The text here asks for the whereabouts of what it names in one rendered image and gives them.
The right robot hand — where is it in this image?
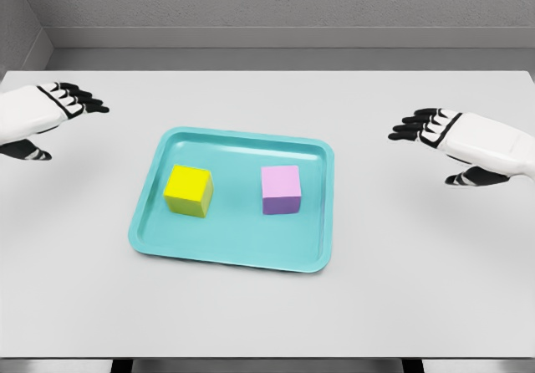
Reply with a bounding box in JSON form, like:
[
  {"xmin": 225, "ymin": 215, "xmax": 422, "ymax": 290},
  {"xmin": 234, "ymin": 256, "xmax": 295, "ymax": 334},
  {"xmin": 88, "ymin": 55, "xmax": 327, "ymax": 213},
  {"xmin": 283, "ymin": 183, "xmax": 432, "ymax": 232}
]
[{"xmin": 387, "ymin": 107, "xmax": 535, "ymax": 188}]

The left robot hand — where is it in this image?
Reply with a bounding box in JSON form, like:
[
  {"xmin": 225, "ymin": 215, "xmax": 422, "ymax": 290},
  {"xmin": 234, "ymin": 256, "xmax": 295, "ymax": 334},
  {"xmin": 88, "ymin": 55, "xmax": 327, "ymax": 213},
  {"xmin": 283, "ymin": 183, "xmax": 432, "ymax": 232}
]
[{"xmin": 0, "ymin": 81, "xmax": 110, "ymax": 161}]

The yellow cube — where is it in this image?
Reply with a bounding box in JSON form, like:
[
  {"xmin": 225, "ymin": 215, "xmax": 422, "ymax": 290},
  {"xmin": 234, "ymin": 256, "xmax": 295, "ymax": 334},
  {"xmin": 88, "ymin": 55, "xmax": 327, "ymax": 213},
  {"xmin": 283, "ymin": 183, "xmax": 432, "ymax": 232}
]
[{"xmin": 163, "ymin": 164, "xmax": 215, "ymax": 218}]

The pink cube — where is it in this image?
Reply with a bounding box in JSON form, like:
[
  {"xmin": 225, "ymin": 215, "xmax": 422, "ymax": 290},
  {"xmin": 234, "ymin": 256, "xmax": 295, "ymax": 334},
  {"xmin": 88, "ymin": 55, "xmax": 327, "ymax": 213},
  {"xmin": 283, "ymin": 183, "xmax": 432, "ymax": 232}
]
[{"xmin": 261, "ymin": 164, "xmax": 303, "ymax": 216}]

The teal rectangular tray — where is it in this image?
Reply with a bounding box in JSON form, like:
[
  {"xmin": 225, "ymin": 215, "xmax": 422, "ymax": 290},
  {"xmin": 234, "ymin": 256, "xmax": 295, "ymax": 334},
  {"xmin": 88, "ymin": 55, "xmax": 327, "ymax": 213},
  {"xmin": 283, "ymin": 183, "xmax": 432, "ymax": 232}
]
[{"xmin": 127, "ymin": 126, "xmax": 336, "ymax": 275}]

